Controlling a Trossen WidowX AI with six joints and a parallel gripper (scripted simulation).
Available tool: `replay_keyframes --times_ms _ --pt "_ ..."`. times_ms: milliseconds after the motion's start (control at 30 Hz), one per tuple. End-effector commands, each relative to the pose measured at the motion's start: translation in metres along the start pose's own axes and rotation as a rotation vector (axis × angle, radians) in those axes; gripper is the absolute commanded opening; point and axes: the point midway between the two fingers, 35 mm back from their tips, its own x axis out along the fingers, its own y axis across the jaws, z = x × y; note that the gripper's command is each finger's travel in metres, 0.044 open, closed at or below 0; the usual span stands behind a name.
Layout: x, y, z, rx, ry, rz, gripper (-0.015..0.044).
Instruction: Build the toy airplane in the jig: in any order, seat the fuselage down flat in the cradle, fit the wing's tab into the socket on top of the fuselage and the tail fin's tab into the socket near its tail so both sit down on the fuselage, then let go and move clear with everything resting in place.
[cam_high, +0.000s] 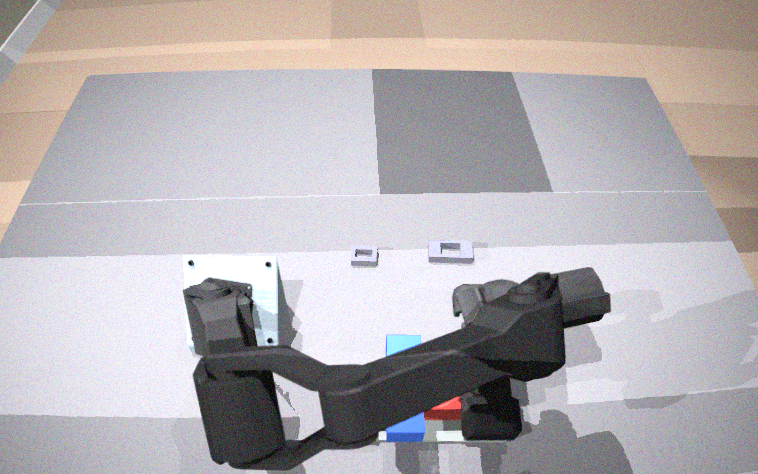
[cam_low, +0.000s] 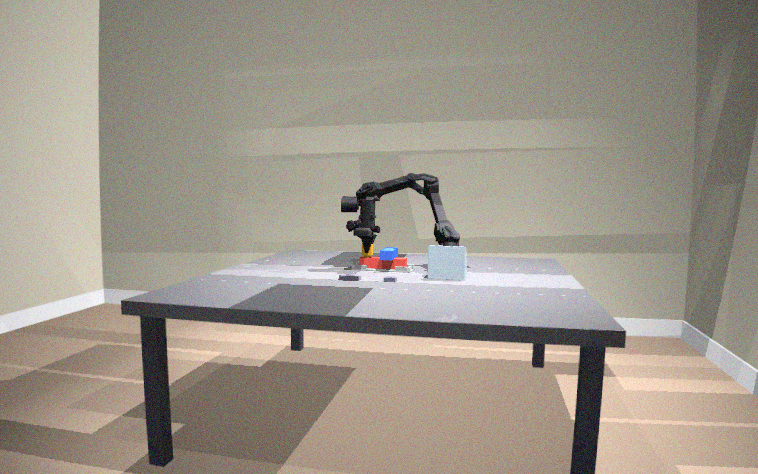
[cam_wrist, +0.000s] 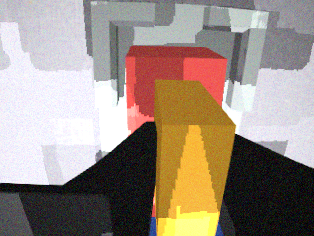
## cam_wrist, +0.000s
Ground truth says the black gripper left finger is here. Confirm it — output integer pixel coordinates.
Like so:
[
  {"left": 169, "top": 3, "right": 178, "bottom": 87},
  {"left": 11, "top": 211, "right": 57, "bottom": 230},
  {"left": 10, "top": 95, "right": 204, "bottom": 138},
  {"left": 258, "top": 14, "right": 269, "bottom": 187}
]
[{"left": 0, "top": 121, "right": 157, "bottom": 236}]

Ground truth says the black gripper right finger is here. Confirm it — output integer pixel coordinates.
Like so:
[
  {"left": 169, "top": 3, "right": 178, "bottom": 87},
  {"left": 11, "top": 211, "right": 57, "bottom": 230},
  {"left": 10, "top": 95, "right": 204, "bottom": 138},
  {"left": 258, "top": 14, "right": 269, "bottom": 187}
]
[{"left": 218, "top": 134, "right": 314, "bottom": 236}]

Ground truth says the orange-yellow rectangular block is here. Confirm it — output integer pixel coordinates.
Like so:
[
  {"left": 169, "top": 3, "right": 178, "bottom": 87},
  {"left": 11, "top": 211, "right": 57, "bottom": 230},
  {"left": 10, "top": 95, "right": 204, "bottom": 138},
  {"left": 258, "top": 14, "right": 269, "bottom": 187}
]
[{"left": 153, "top": 79, "right": 235, "bottom": 236}]

